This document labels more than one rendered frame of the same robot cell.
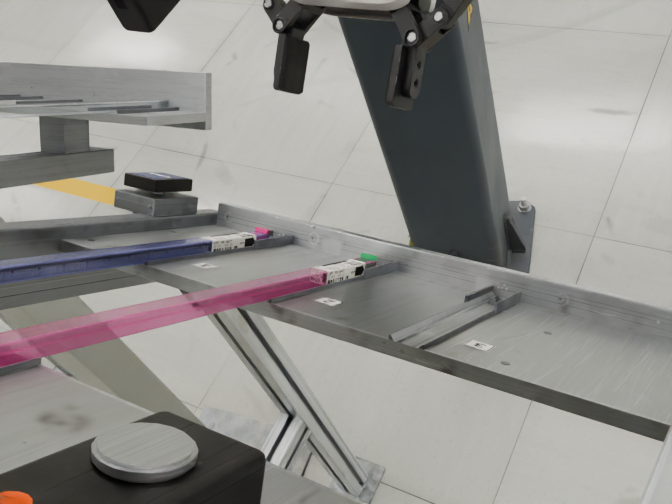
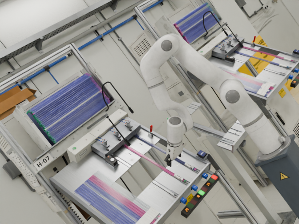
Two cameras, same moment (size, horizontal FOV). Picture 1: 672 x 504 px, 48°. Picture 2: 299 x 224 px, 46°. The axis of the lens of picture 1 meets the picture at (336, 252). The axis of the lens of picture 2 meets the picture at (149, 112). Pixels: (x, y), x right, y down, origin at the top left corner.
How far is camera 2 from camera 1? 2.19 m
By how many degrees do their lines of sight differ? 93
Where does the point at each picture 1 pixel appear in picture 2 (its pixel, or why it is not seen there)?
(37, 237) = not seen: hidden behind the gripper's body
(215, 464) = (112, 162)
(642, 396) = (143, 198)
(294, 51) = not seen: hidden behind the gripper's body
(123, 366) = (239, 176)
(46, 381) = (137, 158)
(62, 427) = (131, 159)
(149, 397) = (245, 186)
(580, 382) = (145, 194)
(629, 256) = not seen: outside the picture
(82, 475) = (111, 158)
